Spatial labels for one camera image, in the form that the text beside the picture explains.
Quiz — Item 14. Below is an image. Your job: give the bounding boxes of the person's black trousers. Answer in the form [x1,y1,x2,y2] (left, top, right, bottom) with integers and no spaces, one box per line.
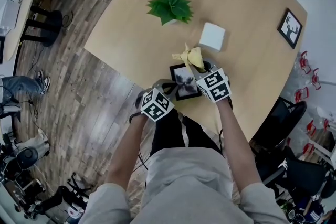
[149,110,224,157]

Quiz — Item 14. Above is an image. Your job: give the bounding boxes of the beige round table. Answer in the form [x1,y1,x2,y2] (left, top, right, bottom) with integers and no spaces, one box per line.
[0,0,63,61]

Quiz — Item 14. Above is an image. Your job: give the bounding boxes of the person's left forearm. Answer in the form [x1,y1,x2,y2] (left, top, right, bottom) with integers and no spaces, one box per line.
[104,112,148,188]

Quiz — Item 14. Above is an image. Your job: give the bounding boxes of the green potted plant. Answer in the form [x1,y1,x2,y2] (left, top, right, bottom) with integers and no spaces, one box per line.
[146,0,194,26]

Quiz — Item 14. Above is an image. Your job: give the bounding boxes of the person's right forearm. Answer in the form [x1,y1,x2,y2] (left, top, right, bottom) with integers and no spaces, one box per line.
[215,98,262,191]

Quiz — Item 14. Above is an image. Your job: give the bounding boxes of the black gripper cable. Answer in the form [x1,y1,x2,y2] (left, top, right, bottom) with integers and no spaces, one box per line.
[129,112,150,174]

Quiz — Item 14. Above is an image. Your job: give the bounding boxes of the pile of clear plastic bottles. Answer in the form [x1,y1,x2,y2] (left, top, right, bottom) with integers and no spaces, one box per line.
[286,51,336,155]

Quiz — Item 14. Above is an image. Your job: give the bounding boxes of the person's grey shirt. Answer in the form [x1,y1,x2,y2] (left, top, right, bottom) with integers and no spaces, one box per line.
[78,147,289,224]

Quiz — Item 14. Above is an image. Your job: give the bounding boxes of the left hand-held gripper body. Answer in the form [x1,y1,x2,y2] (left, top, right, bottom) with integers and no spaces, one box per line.
[140,81,176,123]

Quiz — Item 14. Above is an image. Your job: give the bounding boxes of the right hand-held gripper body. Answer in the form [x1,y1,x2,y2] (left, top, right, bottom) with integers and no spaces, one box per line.
[193,67,233,103]

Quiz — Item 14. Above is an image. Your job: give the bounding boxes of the yellow wiping cloth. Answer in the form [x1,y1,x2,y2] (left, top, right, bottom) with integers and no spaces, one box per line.
[172,43,205,73]

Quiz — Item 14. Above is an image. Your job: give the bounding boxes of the black folding chair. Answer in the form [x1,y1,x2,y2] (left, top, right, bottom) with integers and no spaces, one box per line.
[251,97,308,155]

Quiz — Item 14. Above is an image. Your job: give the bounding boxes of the black mesh office chair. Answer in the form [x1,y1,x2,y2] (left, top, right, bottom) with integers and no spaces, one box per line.
[262,145,331,200]

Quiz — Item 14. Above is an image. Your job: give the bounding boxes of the black deer print picture frame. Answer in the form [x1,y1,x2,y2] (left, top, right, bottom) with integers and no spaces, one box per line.
[277,8,303,49]

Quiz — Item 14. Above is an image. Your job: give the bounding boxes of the black wheeled chair base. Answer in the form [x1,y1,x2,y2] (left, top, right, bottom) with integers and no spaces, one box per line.
[67,172,93,202]

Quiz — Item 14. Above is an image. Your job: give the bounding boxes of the black floral print picture frame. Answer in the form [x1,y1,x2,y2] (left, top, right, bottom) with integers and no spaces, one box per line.
[169,63,203,102]

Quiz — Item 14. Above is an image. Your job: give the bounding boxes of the white tissue box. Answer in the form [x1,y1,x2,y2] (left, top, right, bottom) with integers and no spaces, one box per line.
[198,22,226,53]

